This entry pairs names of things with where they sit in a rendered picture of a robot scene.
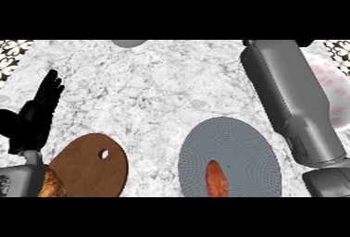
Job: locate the grey round placemat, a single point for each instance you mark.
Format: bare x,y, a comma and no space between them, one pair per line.
236,145

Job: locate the grey rounded object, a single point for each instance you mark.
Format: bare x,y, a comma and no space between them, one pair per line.
128,43

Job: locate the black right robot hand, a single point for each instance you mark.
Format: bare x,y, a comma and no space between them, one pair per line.
304,42

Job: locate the brown wooden cutting board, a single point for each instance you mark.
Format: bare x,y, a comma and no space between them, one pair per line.
90,172

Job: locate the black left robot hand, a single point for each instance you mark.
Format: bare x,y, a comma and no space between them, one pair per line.
32,123

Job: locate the white bowl with pink spots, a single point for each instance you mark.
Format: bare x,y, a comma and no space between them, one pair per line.
335,89

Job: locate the orange can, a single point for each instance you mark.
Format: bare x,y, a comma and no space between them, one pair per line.
217,180

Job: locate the golden brown croissant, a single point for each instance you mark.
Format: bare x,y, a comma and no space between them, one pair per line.
52,185

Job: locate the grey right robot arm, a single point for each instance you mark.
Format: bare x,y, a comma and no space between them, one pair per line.
291,102

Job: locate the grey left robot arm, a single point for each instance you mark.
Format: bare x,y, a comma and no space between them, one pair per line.
18,180

